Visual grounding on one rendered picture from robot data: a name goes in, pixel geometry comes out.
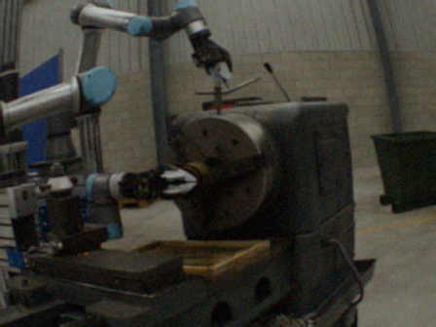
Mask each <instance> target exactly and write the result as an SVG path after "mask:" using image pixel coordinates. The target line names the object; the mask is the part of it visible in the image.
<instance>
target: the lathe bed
mask: <svg viewBox="0 0 436 327"><path fill-rule="evenodd" d="M265 240H268V241H270V240H269V236H268V237H267V238H265V239H263V241H265ZM270 244H271V246H270V253H269V254H268V255H266V256H265V257H264V258H262V259H260V260H258V261H257V262H255V263H254V264H251V265H249V266H247V267H245V268H244V269H242V270H240V271H239V272H234V273H233V274H231V275H230V276H229V277H227V278H224V279H222V280H220V281H219V282H217V283H207V284H206V283H205V284H204V289H205V295H206V300H204V301H201V302H200V303H199V304H196V305H194V306H191V307H190V308H187V309H185V310H183V311H181V312H178V314H174V315H172V316H171V317H168V318H167V319H165V320H162V321H161V322H159V323H156V324H155V325H154V324H153V325H152V326H150V327H244V325H246V324H247V323H250V322H251V321H252V320H254V319H255V318H256V317H257V316H260V315H261V314H262V313H265V312H266V310H267V309H270V308H271V307H272V306H274V305H276V304H277V303H278V302H279V301H281V300H282V299H283V298H285V297H286V296H287V295H289V294H291V292H292V291H293V290H294V289H296V284H295V283H294V282H293V277H292V266H291V264H292V260H291V247H292V246H294V245H295V244H296V240H295V236H281V237H279V238H278V239H276V240H274V241H270ZM26 310H27V311H26ZM26 310H25V309H23V306H22V305H21V304H17V305H14V306H10V307H8V308H4V309H0V327H94V326H92V325H89V324H88V323H87V320H86V318H85V312H86V310H85V307H83V306H80V305H76V304H72V303H69V302H64V301H62V300H50V301H47V302H45V303H42V304H40V305H37V306H33V307H31V308H27V309H26ZM29 310H31V311H29ZM32 311H35V313H34V312H33V313H31V312H32ZM8 316H9V317H8ZM3 321H4V322H3Z"/></svg>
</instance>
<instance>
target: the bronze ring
mask: <svg viewBox="0 0 436 327"><path fill-rule="evenodd" d="M180 169H181V170H183V171H186V172H187V173H189V174H191V175H192V176H194V177H195V178H196V182H197V184H196V186H195V187H194V188H193V189H192V190H190V191H189V192H187V193H185V194H184V195H182V196H180V197H182V198H193V197H197V198H199V197H203V196H205V195H206V194H208V193H209V191H210V190H211V187H212V181H213V179H212V174H211V171H210V169H209V168H208V166H207V165H206V164H204V163H202V162H189V163H187V164H185V165H183V166H181V167H180ZM188 182H190V181H187V180H178V179H177V180H174V181H172V184H173V183H177V184H179V185H180V184H182V183H188Z"/></svg>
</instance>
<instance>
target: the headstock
mask: <svg viewBox="0 0 436 327"><path fill-rule="evenodd" d="M224 114H239V115H243V116H246V117H249V118H251V119H253V120H256V121H258V122H259V123H261V124H262V126H263V127H264V128H266V129H267V130H268V132H269V133H270V134H271V135H272V137H273V138H274V140H275V142H276V143H277V145H278V147H279V150H280V153H281V156H282V159H283V166H284V168H283V177H282V184H281V188H280V191H279V193H278V196H277V198H276V200H275V201H274V203H273V204H272V206H271V207H270V208H269V209H268V210H267V211H266V212H265V213H263V214H262V215H260V216H258V217H256V218H254V219H252V220H250V221H248V222H246V223H243V224H241V225H239V226H236V227H234V228H231V229H228V230H221V231H217V230H209V229H208V228H207V227H204V226H200V225H195V224H194V223H192V222H191V221H189V220H188V219H187V218H186V217H185V216H184V215H183V214H182V213H181V216H182V225H183V234H184V237H254V236H296V235H308V234H311V233H313V232H314V231H316V230H317V229H318V228H319V227H320V224H321V223H322V222H324V221H325V220H327V219H328V218H329V217H331V216H333V215H334V214H335V213H337V212H338V211H339V210H341V209H342V208H344V207H345V206H346V205H348V204H349V203H350V202H352V201H353V200H354V198H353V192H354V189H353V180H352V160H351V151H350V142H349V131H348V122H347V117H346V116H347V115H348V106H347V104H346V103H345V102H344V101H335V102H334V101H325V102H322V101H316V102H309V101H307V102H297V103H295V102H290V103H281V104H276V103H275V104H266V105H258V106H249V107H248V106H241V107H233V108H225V109H221V115H224ZM215 115H216V110H208V111H199V112H192V113H184V114H180V115H179V116H178V117H177V119H176V120H175V121H174V122H173V123H172V125H171V128H170V129H171V138H172V139H174V138H175V137H176V134H178V133H179V132H180V130H181V127H182V126H184V125H186V124H187V123H189V122H190V121H192V120H194V119H197V118H200V117H206V116H215ZM283 146H284V147H283ZM289 165H290V166H289ZM292 165H293V166H292ZM298 208H299V209H298ZM288 213H289V214H288ZM301 216H302V217H301ZM296 223H297V224H296ZM255 224H256V225H255ZM245 226H246V227H245ZM298 229H299V230H298ZM255 230H256V231H255Z"/></svg>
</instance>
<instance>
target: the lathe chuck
mask: <svg viewBox="0 0 436 327"><path fill-rule="evenodd" d="M181 130H182V131H183V132H184V133H185V134H186V135H187V136H188V137H189V139H190V140H191V141H192V142H193V143H194V145H195V146H196V147H197V149H198V150H199V151H201V152H202V153H203V154H204V155H205V157H206V158H208V159H209V158H214V160H213V161H212V162H211V163H210V164H209V165H208V167H212V166H215V163H216V161H217V160H220V161H221V162H222V163H223V164H225V163H229V162H233V161H237V160H241V159H245V158H248V157H252V156H256V155H259V154H264V156H265V159H266V163H267V167H266V168H262V169H258V170H254V171H251V172H247V173H243V174H240V175H235V176H232V177H228V178H227V183H226V185H225V186H224V185H222V184H221V183H220V181H219V180H217V181H213V183H212V185H214V186H217V187H220V188H221V190H219V191H216V193H215V197H214V202H213V206H212V211H211V216H210V221H209V226H208V229H209V230H217V231H221V230H228V229H231V228H234V227H236V226H239V225H241V224H243V223H246V222H248V221H250V220H252V219H254V218H256V217H257V216H259V215H260V214H261V213H262V212H263V211H264V210H265V209H266V208H267V207H268V205H269V204H270V202H271V201H272V199H273V196H274V194H275V192H276V190H277V186H278V179H279V167H278V160H277V156H276V153H275V150H274V148H273V146H272V144H271V142H270V140H269V139H268V137H267V136H266V135H265V134H264V133H263V132H262V130H261V129H260V128H259V127H258V126H257V125H256V124H254V123H253V122H251V121H250V120H247V119H245V118H242V117H240V116H236V115H229V114H224V115H221V116H216V115H215V116H206V117H200V118H197V119H194V120H192V121H190V122H189V123H187V124H186V125H184V126H182V127H181ZM262 152H263V153H262ZM176 156H177V154H176V153H175V152H174V151H173V150H172V149H171V147H170V146H169V147H168V149H167V153H166V157H165V163H164V165H166V164H168V165H172V166H175V167H177V168H179V167H178V166H179V165H180V162H179V161H177V160H176V159H175V157H176ZM267 198H269V201H267V202H266V204H265V205H264V206H262V205H263V203H264V202H265V200H266V199H267ZM173 202H174V204H175V206H177V208H178V209H179V211H180V212H181V213H182V214H183V215H184V216H185V217H186V218H187V219H188V220H189V221H191V217H192V211H193V209H192V208H190V205H189V203H190V200H187V198H182V197H179V198H177V199H173ZM261 206H262V207H261Z"/></svg>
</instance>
